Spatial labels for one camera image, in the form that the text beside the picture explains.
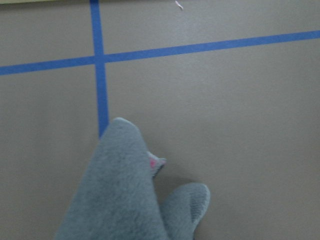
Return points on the grey wiping cloth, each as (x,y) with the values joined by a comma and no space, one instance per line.
(116,199)

